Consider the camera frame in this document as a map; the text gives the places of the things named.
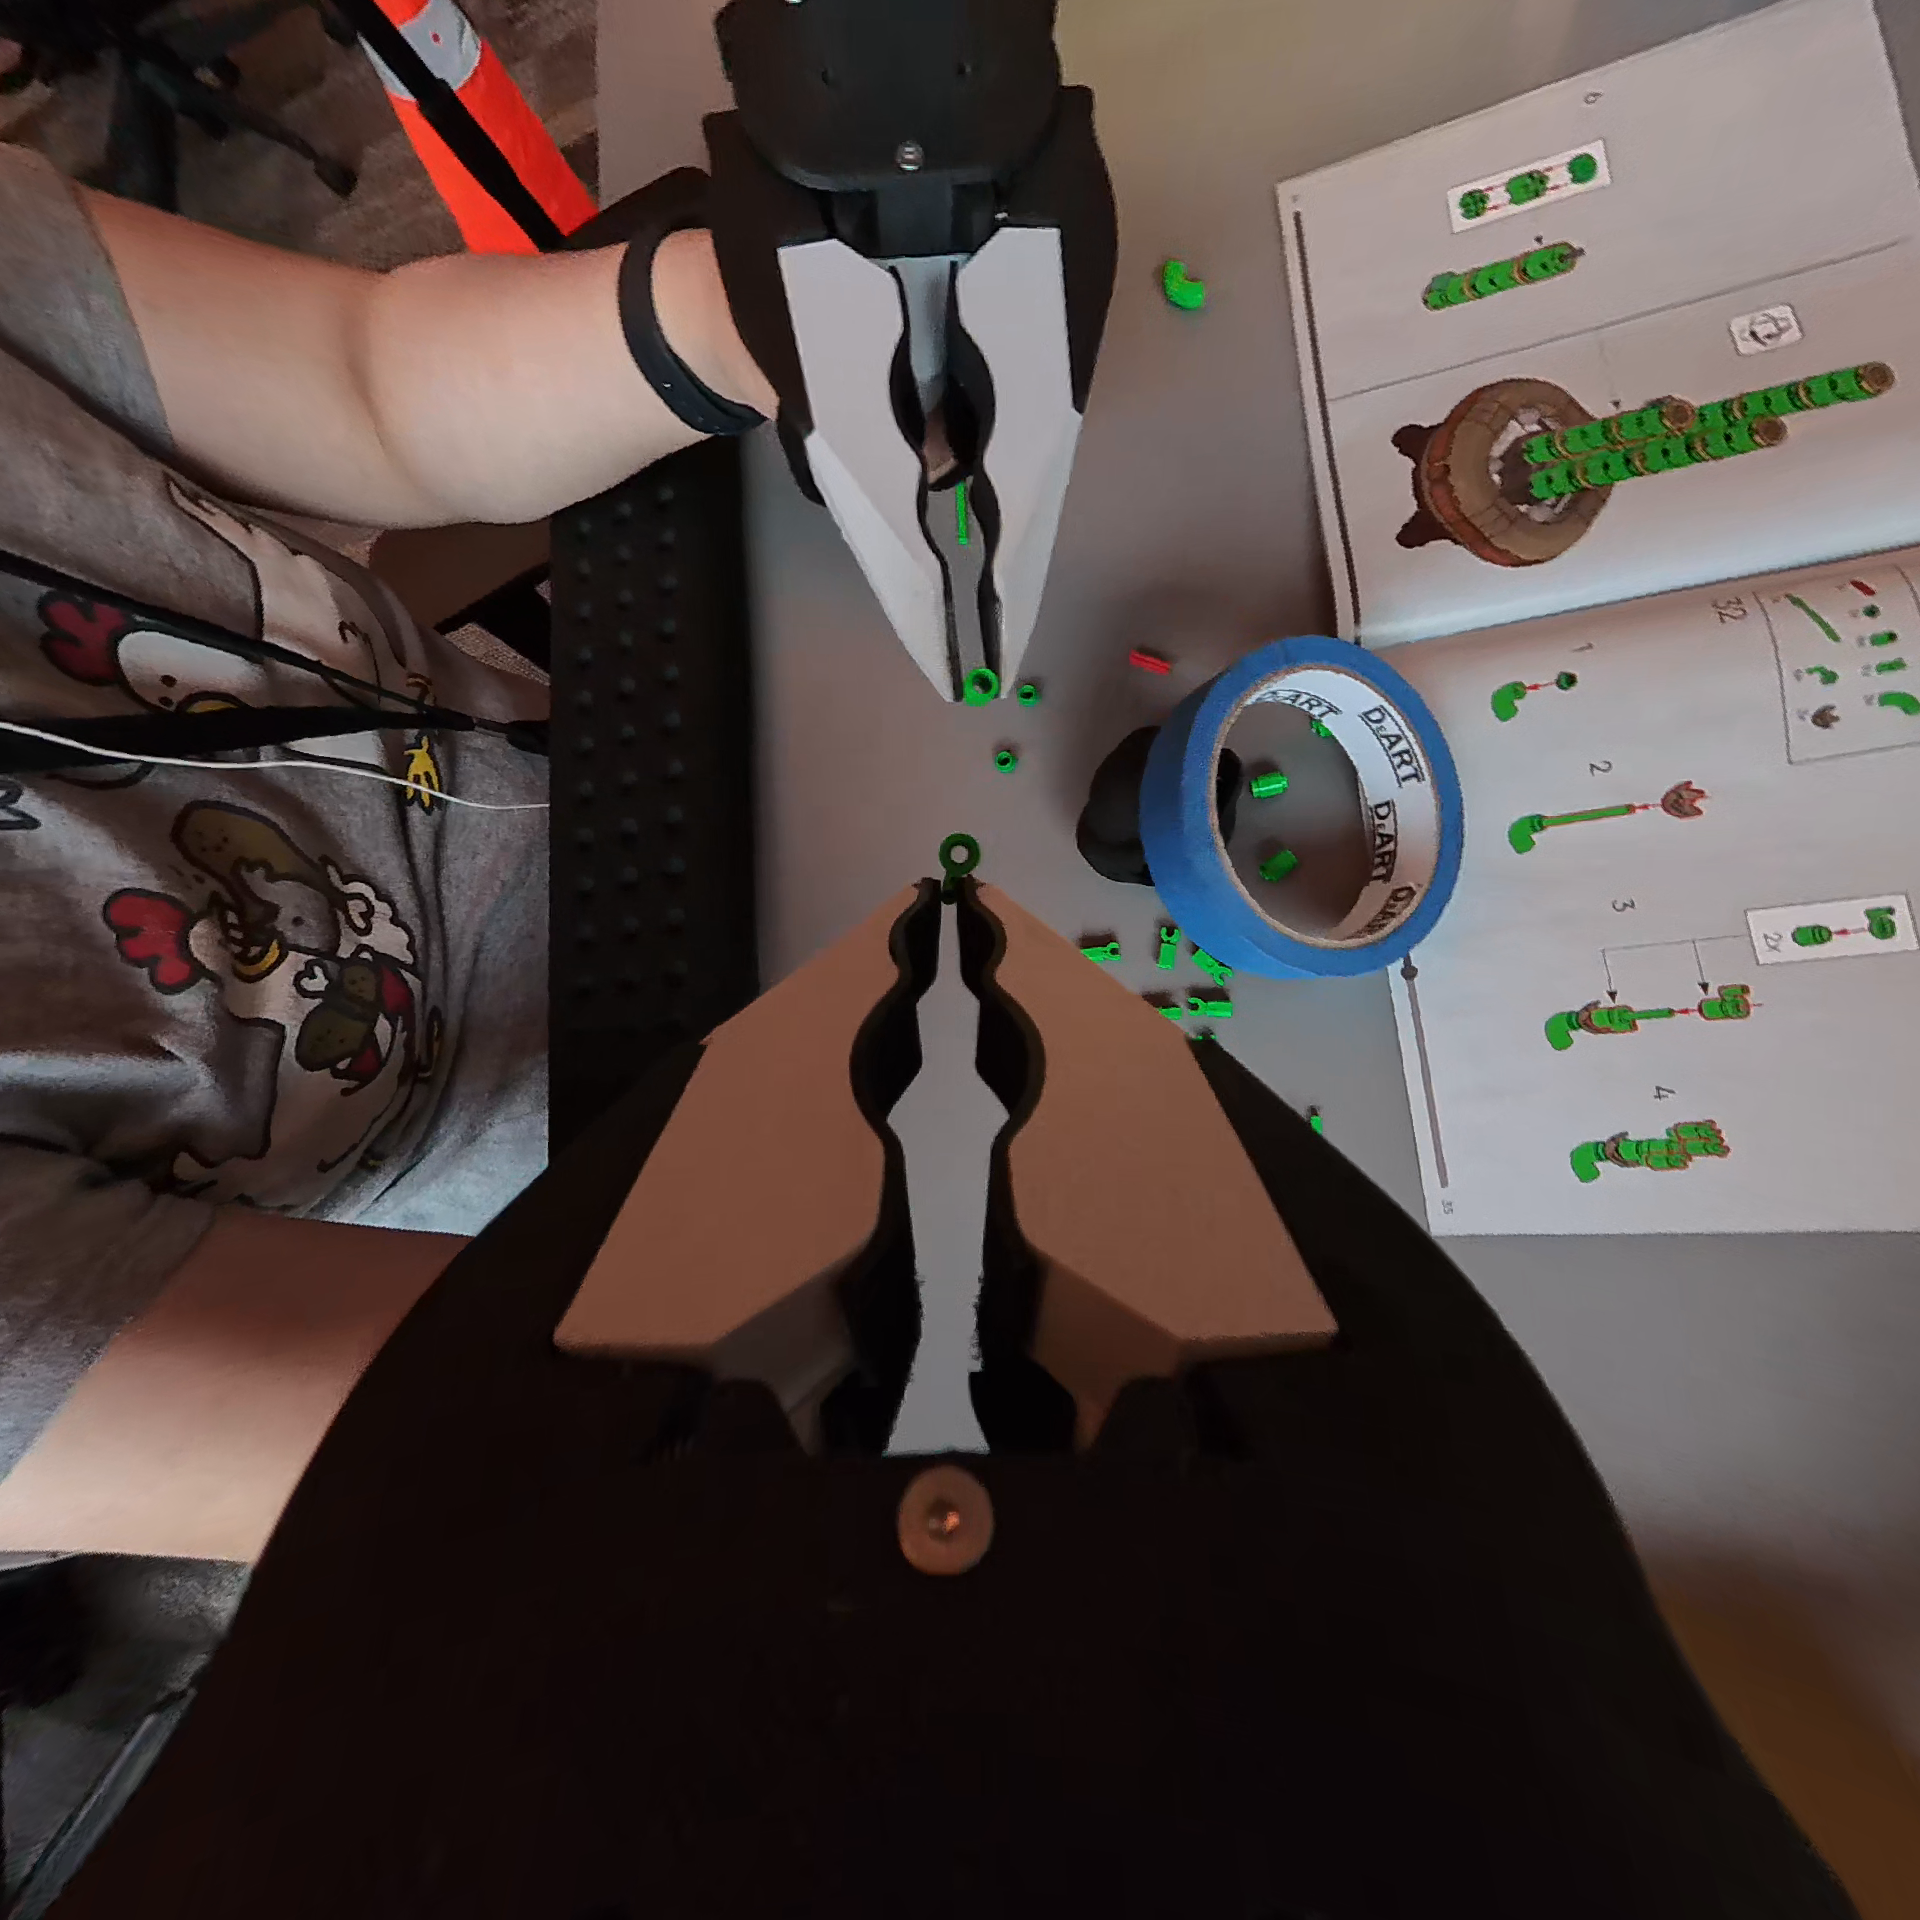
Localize black chair base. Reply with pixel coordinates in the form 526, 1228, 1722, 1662
0, 0, 363, 200

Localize pile of small green lego pieces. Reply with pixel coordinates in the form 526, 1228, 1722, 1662
1076, 920, 1245, 1044

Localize green lego axle with elbow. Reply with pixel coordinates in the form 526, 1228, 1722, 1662
948, 481, 1005, 711

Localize black round knob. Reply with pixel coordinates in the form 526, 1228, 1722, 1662
1076, 731, 1249, 891

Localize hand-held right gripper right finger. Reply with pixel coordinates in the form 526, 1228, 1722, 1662
961, 881, 1344, 1458

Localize white cable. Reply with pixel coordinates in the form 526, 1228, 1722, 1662
0, 720, 555, 817

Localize blue masking tape roll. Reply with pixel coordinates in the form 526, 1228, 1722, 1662
1137, 635, 1465, 983

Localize person's right forearm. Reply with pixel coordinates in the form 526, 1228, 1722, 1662
0, 1206, 478, 1569

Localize lego instruction booklet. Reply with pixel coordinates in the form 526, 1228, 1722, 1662
1277, 0, 1920, 1241

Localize person's left hand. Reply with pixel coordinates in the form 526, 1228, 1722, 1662
662, 227, 787, 419

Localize person's left forearm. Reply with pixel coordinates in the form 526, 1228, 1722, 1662
78, 184, 663, 528

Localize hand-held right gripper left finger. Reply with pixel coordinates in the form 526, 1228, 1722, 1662
555, 881, 961, 1458

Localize grey printed t-shirt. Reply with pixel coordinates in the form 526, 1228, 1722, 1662
0, 141, 555, 1478

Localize orange and white cone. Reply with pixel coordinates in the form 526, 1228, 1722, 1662
363, 0, 600, 256

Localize black wristband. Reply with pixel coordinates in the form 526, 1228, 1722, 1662
617, 222, 771, 444

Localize grey shorts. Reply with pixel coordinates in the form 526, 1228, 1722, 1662
0, 1552, 254, 1920

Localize black studded mat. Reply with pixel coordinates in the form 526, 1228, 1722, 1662
547, 435, 766, 1153

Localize black tripod leg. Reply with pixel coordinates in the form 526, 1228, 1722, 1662
320, 0, 576, 249

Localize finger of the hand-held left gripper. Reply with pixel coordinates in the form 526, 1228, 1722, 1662
776, 247, 972, 711
948, 218, 1086, 693

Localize black cable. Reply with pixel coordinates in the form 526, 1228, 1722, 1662
0, 549, 555, 750

